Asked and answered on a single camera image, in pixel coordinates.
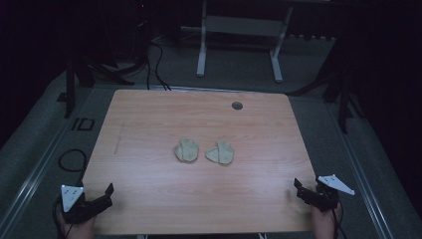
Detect beige cloth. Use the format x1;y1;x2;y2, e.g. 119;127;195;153
205;139;236;165
173;137;200;163

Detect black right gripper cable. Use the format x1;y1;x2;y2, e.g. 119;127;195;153
331;205;348;239

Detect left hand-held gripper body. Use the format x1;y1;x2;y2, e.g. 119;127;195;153
60;184;101;224

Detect black floor cables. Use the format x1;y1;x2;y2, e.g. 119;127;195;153
144;39;172;92

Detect person's right hand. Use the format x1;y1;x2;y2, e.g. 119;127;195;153
311;202;343;239

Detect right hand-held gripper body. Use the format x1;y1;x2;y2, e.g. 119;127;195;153
313;174;355;212

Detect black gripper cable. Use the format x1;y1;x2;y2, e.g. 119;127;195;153
331;205;348;239
52;195;74;239

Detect white desk frame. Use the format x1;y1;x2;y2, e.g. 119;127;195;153
195;0;295;84

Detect black tripod stand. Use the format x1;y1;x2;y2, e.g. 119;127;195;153
56;54;135;120
288;64;366;134

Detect person's left hand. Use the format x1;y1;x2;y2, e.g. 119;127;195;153
58;212;98;239

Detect metal floor rail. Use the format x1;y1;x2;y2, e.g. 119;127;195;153
0;96;98;233
322;99;397;239

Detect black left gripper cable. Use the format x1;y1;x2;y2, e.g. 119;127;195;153
52;195;74;239

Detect black looped cable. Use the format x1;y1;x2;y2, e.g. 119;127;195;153
58;148;89;173

